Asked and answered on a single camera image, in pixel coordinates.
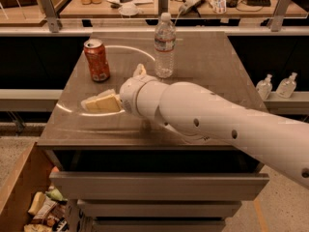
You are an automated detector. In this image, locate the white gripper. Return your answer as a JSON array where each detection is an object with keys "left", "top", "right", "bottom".
[{"left": 81, "top": 64, "right": 156, "bottom": 116}]

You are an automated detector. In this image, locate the green snack bag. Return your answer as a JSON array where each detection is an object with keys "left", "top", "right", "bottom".
[{"left": 45, "top": 188, "right": 68, "bottom": 202}]

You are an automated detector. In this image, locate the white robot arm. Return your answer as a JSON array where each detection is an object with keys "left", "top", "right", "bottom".
[{"left": 81, "top": 65, "right": 309, "bottom": 188}]

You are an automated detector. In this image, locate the metal railing post left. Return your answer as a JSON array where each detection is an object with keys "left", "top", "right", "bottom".
[{"left": 40, "top": 0, "right": 61, "bottom": 33}]

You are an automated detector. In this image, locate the grey power strip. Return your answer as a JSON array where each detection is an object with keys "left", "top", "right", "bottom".
[{"left": 179, "top": 0, "right": 206, "bottom": 15}]

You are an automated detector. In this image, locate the grey drawer cabinet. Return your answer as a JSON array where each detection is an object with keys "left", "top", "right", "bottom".
[{"left": 38, "top": 32, "right": 269, "bottom": 232}]

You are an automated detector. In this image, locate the clear plastic water bottle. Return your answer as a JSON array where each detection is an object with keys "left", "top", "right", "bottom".
[{"left": 154, "top": 13, "right": 176, "bottom": 78}]

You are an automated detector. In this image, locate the clear sanitizer bottle right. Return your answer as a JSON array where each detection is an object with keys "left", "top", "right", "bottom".
[{"left": 276, "top": 72, "right": 297, "bottom": 99}]

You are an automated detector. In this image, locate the metal railing post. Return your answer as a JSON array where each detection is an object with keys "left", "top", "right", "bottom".
[
  {"left": 157, "top": 0, "right": 168, "bottom": 15},
  {"left": 268, "top": 0, "right": 291, "bottom": 32},
  {"left": 40, "top": 0, "right": 61, "bottom": 33}
]

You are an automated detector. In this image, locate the white bowl on desk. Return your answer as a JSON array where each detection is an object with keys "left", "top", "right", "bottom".
[{"left": 118, "top": 4, "right": 140, "bottom": 16}]

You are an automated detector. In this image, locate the yellow snack bag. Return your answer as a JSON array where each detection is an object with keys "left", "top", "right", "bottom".
[{"left": 28, "top": 191, "right": 45, "bottom": 216}]

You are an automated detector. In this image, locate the orange soda can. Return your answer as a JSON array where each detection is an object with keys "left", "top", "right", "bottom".
[{"left": 84, "top": 39, "right": 110, "bottom": 82}]

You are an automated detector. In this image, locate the wooden snack bin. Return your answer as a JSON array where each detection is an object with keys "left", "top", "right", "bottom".
[{"left": 0, "top": 143, "right": 54, "bottom": 232}]

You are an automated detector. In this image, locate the clear sanitizer bottle left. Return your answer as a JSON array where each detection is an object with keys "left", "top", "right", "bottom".
[{"left": 256, "top": 74, "right": 272, "bottom": 101}]

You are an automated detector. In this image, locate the clear sanitizer bottle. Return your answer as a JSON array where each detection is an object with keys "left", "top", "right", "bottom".
[
  {"left": 276, "top": 72, "right": 297, "bottom": 99},
  {"left": 256, "top": 74, "right": 272, "bottom": 101}
]

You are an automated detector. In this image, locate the metal railing post middle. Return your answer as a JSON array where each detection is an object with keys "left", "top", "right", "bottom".
[{"left": 157, "top": 0, "right": 168, "bottom": 15}]

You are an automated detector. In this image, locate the metal railing post right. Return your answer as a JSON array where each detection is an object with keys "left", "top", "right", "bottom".
[{"left": 268, "top": 0, "right": 291, "bottom": 32}]

